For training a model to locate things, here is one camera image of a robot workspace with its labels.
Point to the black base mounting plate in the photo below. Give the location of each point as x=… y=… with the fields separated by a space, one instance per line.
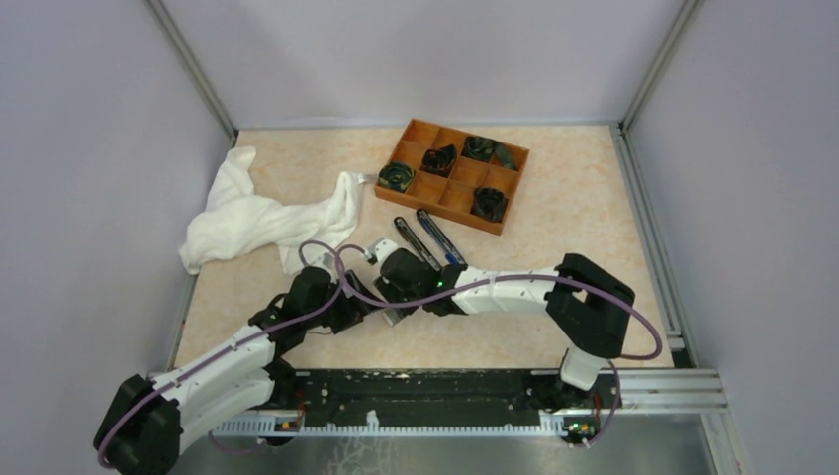
x=457 y=399

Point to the orange compartment tray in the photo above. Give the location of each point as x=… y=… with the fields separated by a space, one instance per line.
x=451 y=198

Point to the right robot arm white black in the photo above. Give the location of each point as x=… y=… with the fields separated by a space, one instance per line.
x=589 y=305

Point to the black rolled tape red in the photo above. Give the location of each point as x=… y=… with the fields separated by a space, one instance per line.
x=439 y=161

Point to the dark rolled tape green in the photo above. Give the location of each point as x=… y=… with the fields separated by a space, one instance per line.
x=396 y=176

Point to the dark rolled tape top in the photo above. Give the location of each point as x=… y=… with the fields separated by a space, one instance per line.
x=483 y=149

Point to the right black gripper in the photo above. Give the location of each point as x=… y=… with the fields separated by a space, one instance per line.
x=387 y=290

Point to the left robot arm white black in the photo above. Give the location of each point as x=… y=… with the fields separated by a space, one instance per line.
x=152 y=421

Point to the aluminium frame rail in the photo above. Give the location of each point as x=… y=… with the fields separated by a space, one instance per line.
x=639 y=392

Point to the white crumpled towel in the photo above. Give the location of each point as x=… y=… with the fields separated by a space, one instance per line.
x=237 y=221

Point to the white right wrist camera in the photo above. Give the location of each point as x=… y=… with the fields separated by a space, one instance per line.
x=380 y=250

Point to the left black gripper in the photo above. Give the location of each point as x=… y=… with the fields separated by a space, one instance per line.
x=352 y=313

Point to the silver staple strip tray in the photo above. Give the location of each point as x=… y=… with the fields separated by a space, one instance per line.
x=393 y=316

